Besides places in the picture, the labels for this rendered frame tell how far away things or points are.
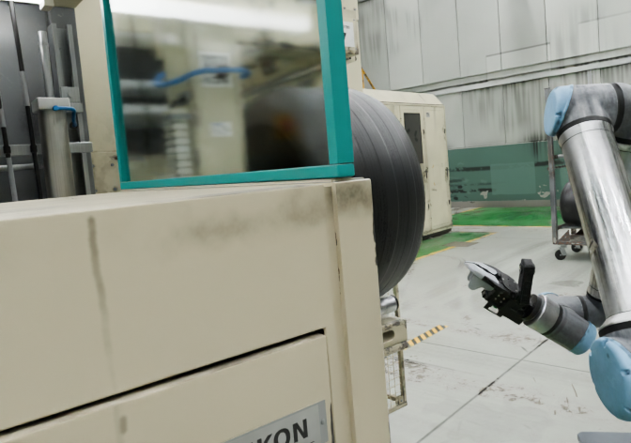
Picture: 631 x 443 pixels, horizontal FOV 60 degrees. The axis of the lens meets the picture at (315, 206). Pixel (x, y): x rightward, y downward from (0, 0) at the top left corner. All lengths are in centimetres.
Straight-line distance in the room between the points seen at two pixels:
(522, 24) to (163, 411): 1288
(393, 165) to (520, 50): 1185
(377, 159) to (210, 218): 87
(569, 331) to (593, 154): 46
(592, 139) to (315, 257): 97
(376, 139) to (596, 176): 47
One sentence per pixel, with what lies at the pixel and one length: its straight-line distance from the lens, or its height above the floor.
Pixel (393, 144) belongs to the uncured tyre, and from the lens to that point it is 129.
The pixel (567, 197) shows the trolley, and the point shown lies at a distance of 659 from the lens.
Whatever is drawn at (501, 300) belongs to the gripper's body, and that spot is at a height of 91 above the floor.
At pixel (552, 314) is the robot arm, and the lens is 149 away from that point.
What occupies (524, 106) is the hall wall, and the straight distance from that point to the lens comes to 1291.
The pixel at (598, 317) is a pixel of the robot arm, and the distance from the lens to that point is 167.
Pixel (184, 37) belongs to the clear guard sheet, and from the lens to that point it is 71.
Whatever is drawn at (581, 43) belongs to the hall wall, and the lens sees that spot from 1264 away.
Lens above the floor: 128
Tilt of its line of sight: 4 degrees down
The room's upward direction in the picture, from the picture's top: 5 degrees counter-clockwise
